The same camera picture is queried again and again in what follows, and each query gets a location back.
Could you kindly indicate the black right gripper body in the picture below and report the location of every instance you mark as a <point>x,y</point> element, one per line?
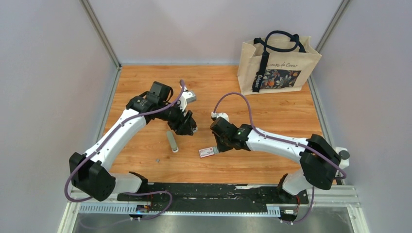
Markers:
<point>222,143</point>

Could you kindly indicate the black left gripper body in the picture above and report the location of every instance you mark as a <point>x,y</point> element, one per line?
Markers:
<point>174,115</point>

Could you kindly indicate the red white staple box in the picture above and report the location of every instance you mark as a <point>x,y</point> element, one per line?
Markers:
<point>203,153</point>

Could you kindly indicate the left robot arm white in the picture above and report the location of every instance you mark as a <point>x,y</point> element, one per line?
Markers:
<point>89,171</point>

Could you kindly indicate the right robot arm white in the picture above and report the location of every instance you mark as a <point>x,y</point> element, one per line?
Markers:
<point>318,160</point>

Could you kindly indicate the beige tote bag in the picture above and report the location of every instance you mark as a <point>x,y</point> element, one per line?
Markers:
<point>279,62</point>

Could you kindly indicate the white bottle black cap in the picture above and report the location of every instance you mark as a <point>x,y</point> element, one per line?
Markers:
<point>344,156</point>

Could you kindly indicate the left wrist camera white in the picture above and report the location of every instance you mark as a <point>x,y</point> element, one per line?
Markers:
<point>186,98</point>

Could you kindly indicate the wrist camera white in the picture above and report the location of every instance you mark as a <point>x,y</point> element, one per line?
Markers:
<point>215,116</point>
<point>186,98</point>

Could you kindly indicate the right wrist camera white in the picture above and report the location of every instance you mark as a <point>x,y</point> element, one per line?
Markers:
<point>215,116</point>

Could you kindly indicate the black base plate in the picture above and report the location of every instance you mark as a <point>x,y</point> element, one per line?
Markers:
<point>213,197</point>

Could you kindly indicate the slotted aluminium rail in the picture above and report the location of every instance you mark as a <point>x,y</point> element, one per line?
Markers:
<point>337,196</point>

